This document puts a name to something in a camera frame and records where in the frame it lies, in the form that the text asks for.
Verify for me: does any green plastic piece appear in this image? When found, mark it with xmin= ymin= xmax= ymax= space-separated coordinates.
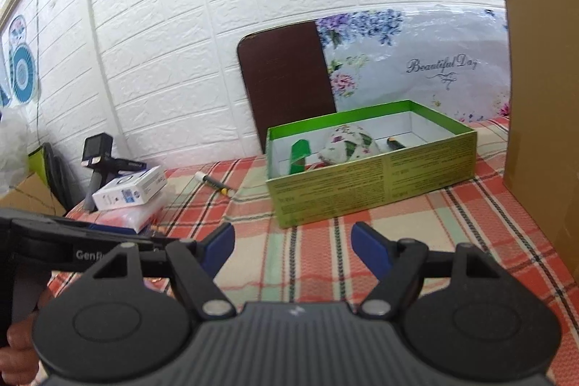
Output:
xmin=288 ymin=139 xmax=311 ymax=175

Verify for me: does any black camera on stand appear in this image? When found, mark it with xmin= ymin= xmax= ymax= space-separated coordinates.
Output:
xmin=81 ymin=133 xmax=148 ymax=213

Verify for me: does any black marker with white cap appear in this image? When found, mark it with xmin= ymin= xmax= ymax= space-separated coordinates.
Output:
xmin=195 ymin=171 xmax=237 ymax=197

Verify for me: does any clear plastic bag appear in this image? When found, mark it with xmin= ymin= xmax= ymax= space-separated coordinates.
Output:
xmin=0 ymin=105 xmax=33 ymax=194

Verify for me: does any tall brown cardboard box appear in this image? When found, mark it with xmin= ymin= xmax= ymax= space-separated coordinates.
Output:
xmin=496 ymin=0 xmax=579 ymax=277

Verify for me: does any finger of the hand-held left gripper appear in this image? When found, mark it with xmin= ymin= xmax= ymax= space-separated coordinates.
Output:
xmin=136 ymin=232 xmax=202 ymax=255

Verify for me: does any green folder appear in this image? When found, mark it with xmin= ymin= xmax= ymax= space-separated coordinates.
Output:
xmin=28 ymin=143 xmax=56 ymax=188

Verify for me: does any green cardboard box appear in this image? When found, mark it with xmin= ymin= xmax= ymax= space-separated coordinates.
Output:
xmin=265 ymin=99 xmax=478 ymax=229

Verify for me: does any floral fabric pouch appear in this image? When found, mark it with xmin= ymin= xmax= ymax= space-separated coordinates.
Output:
xmin=317 ymin=124 xmax=381 ymax=165

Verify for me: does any flat brown cardboard box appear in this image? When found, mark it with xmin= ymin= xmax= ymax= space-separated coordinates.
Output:
xmin=0 ymin=173 xmax=68 ymax=217

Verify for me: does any blue round paper fan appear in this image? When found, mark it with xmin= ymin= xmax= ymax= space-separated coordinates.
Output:
xmin=8 ymin=39 xmax=42 ymax=105

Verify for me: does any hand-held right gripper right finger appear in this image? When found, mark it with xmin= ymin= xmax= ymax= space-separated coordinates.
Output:
xmin=351 ymin=221 xmax=505 ymax=319

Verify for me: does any dark brown chair back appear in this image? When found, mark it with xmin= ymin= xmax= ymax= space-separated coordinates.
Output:
xmin=237 ymin=20 xmax=338 ymax=154

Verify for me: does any pink face mask packet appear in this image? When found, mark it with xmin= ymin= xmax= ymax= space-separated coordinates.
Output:
xmin=84 ymin=192 xmax=166 ymax=234

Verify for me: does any plaid tablecloth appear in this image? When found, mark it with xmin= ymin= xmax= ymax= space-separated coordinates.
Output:
xmin=45 ymin=115 xmax=579 ymax=326

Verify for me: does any floral plastic bag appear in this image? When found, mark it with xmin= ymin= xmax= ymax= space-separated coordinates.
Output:
xmin=315 ymin=8 xmax=513 ymax=123

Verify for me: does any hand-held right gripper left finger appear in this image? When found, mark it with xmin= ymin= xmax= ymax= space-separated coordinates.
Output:
xmin=80 ymin=222 xmax=237 ymax=319

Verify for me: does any person's left hand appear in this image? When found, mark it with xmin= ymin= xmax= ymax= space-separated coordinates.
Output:
xmin=0 ymin=319 xmax=41 ymax=386

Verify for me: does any small white box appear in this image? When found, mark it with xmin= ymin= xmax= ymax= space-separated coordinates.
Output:
xmin=92 ymin=166 xmax=168 ymax=212

